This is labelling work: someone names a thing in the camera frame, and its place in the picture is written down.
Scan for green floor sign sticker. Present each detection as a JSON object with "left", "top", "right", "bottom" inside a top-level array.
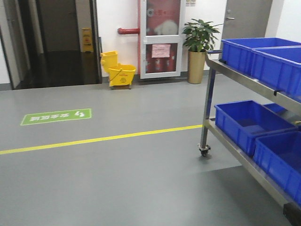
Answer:
[{"left": 20, "top": 108, "right": 92, "bottom": 126}]

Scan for blue bin cart top right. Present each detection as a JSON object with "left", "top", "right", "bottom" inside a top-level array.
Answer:
[{"left": 251, "top": 46, "right": 301, "bottom": 97}]

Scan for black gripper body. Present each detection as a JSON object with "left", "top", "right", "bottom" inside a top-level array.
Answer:
[{"left": 283, "top": 202, "right": 301, "bottom": 226}]

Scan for yellow wet floor sign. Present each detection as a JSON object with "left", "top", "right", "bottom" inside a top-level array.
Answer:
[{"left": 82, "top": 28, "right": 94, "bottom": 52}]

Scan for potted green plant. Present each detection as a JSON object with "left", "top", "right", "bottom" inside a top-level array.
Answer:
[{"left": 182, "top": 19, "right": 220, "bottom": 84}]

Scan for yellow mop bucket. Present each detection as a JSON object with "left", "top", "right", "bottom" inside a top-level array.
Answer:
[{"left": 100, "top": 51, "right": 136, "bottom": 89}]

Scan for blue bin cart lower right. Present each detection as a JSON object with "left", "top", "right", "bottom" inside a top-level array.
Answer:
[{"left": 253, "top": 131, "right": 301, "bottom": 205}]

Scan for stainless steel cart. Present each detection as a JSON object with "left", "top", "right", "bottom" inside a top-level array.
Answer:
[{"left": 198, "top": 49, "right": 301, "bottom": 214}]

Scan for red fire hose cabinet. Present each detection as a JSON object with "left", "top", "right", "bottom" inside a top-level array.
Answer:
[{"left": 118, "top": 0, "right": 185, "bottom": 80}]

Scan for blue bin cart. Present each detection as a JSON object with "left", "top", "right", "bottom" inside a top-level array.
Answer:
[
  {"left": 251, "top": 46, "right": 301, "bottom": 97},
  {"left": 220, "top": 38, "right": 300, "bottom": 75},
  {"left": 214, "top": 100, "right": 297, "bottom": 157},
  {"left": 253, "top": 131, "right": 301, "bottom": 205}
]

